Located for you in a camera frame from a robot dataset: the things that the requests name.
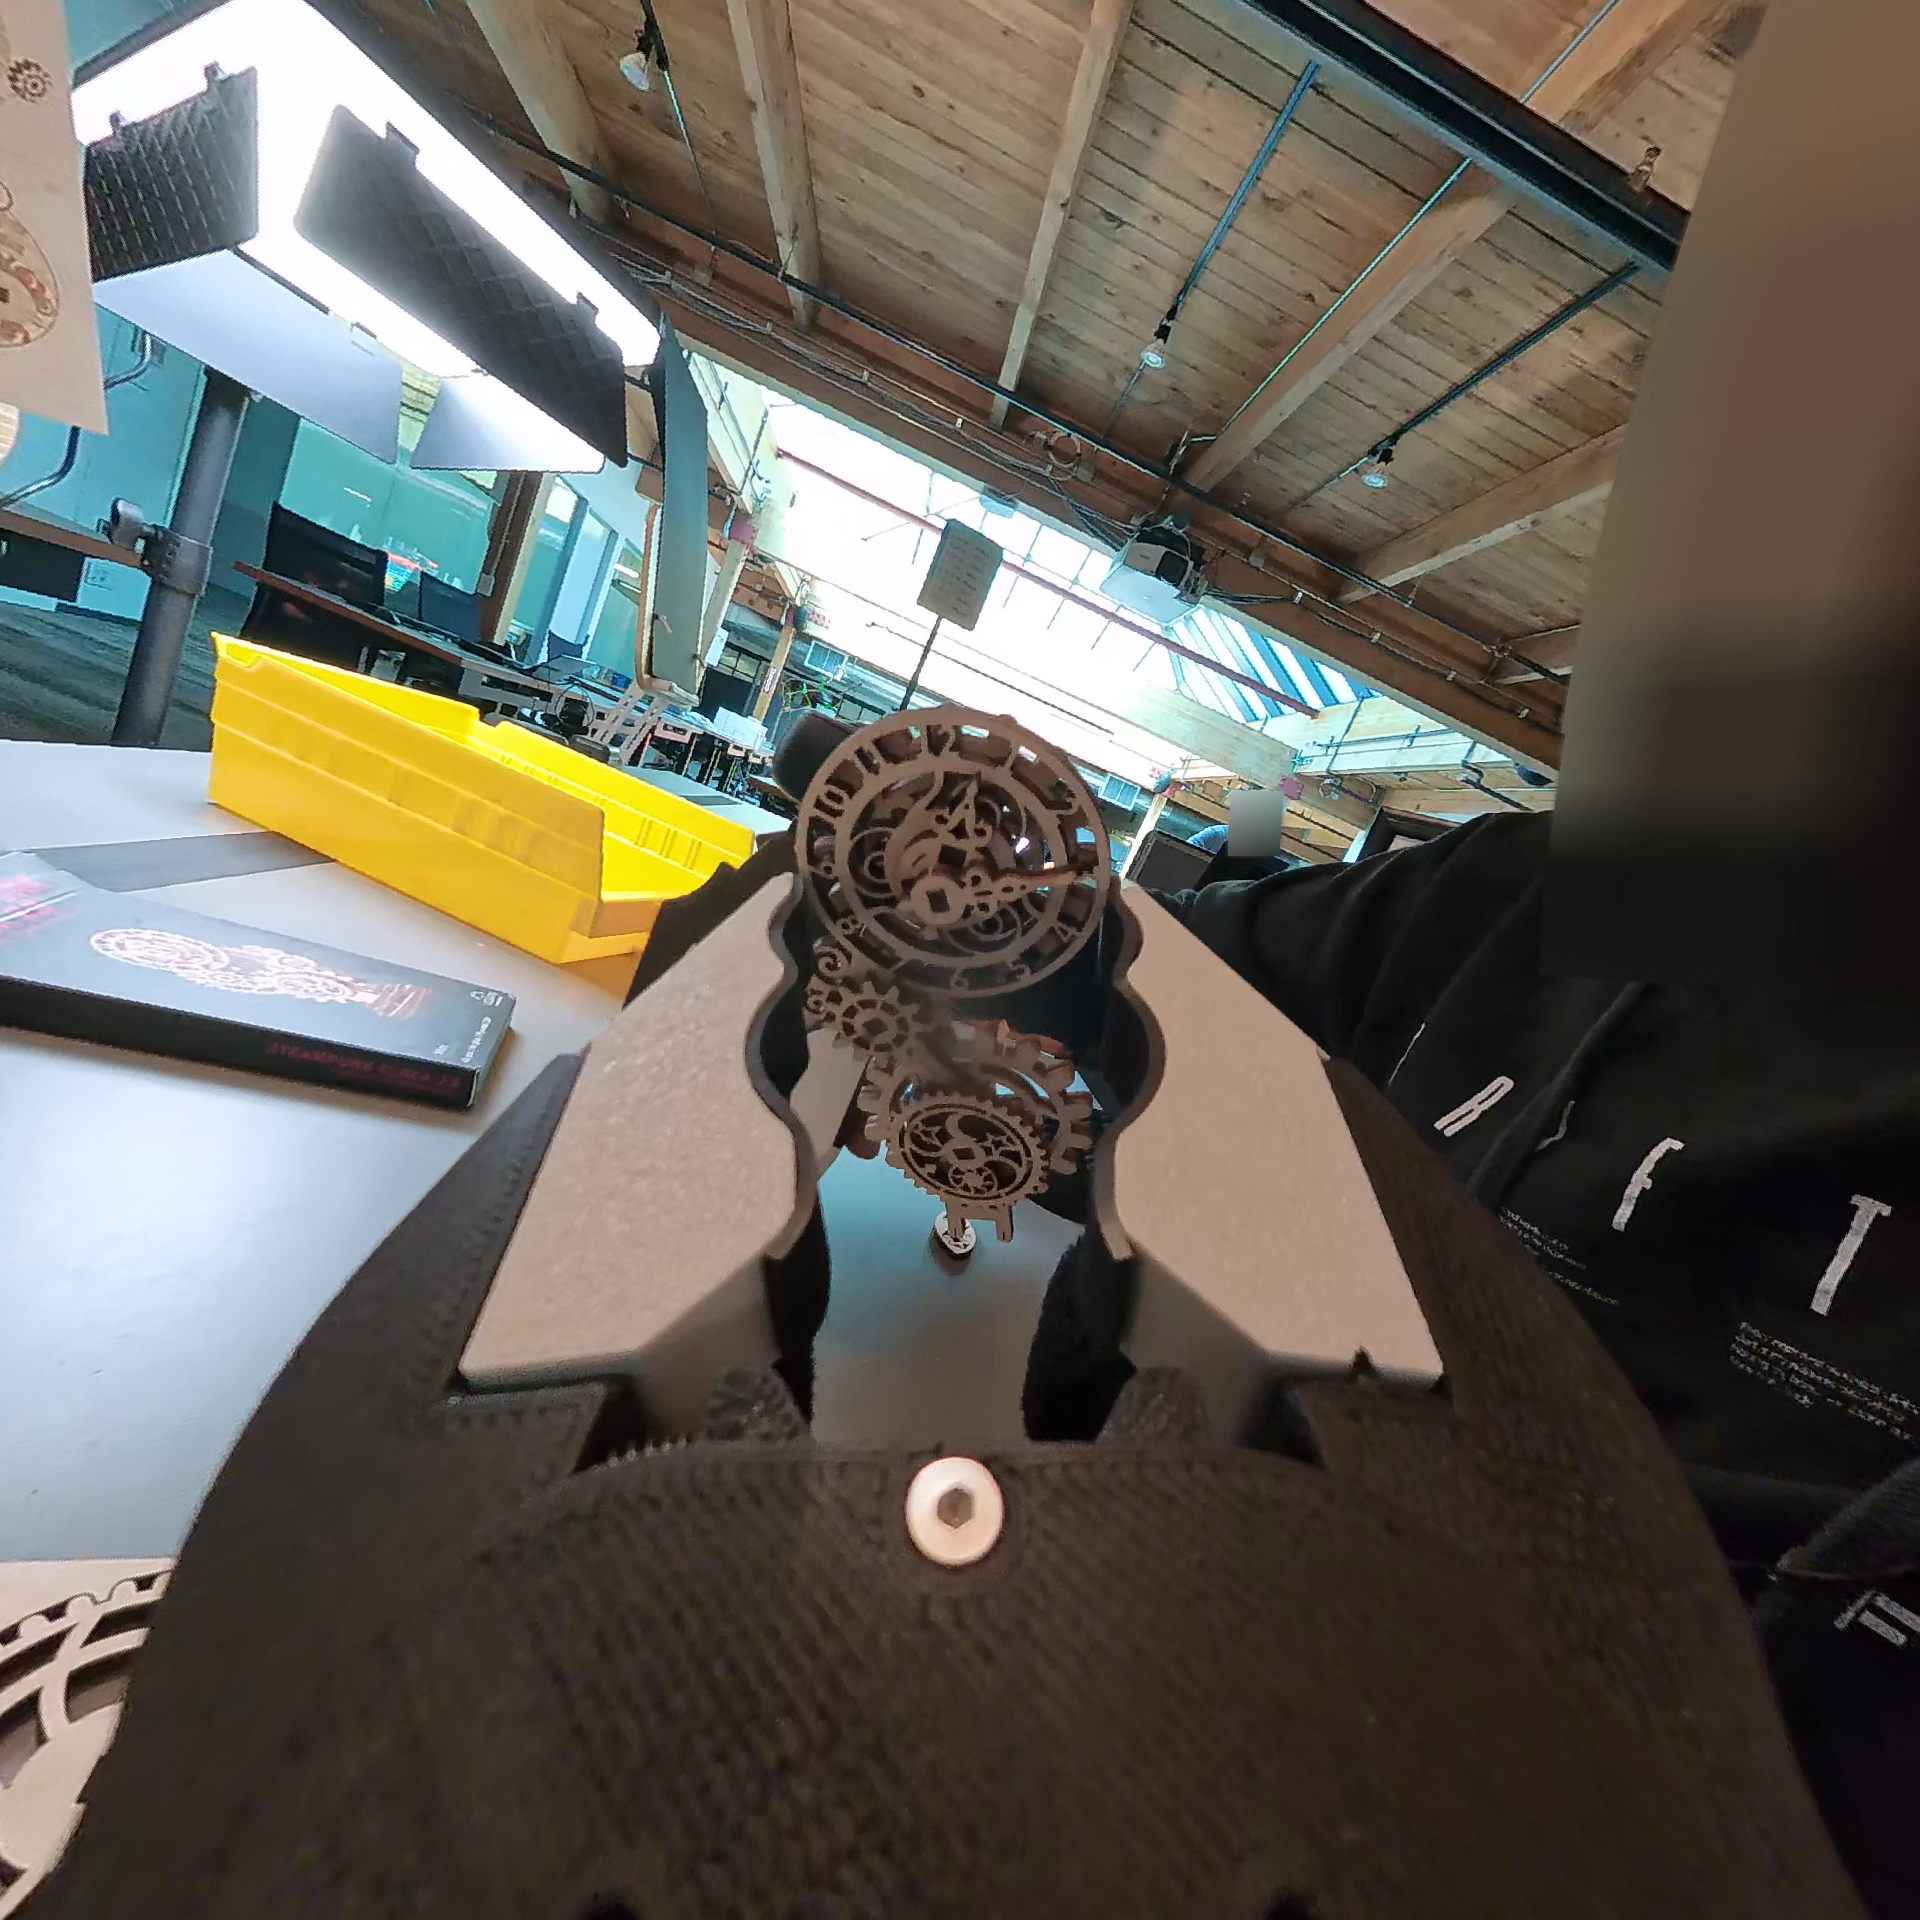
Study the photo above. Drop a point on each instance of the black softbox light panel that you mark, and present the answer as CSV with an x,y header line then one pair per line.
x,y
466,283
182,181

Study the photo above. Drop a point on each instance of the paper instruction sheet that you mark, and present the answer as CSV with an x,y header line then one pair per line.
x,y
38,224

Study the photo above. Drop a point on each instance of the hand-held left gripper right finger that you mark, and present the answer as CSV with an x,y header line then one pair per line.
x,y
1277,1201

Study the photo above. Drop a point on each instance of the wooden gear clock assembly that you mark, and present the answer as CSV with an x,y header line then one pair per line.
x,y
955,885

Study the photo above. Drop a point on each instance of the grey edge-on light panel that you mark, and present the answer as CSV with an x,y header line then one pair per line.
x,y
677,509

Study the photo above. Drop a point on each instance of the ceiling projector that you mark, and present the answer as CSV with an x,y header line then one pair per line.
x,y
1153,572

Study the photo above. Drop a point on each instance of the black puzzle box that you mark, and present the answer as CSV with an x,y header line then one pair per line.
x,y
225,973

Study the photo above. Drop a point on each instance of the person's right forearm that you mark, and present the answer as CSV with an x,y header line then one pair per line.
x,y
1321,960

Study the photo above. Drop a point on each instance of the hanging sign on pole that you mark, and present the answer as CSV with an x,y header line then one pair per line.
x,y
962,579

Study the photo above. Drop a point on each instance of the wooden sheet with large gear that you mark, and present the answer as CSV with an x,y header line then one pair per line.
x,y
60,1693

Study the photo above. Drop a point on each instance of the nested yellow plastic bins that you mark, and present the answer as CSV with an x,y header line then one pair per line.
x,y
452,809

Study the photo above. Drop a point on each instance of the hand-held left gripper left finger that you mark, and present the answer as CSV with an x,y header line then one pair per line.
x,y
630,1201

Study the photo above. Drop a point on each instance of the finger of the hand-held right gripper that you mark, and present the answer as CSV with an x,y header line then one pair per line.
x,y
837,1102

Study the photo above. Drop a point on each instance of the grey metal pole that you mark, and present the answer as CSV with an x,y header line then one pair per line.
x,y
182,569

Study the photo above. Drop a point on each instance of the person's black hoodie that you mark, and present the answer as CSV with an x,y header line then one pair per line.
x,y
1652,1201

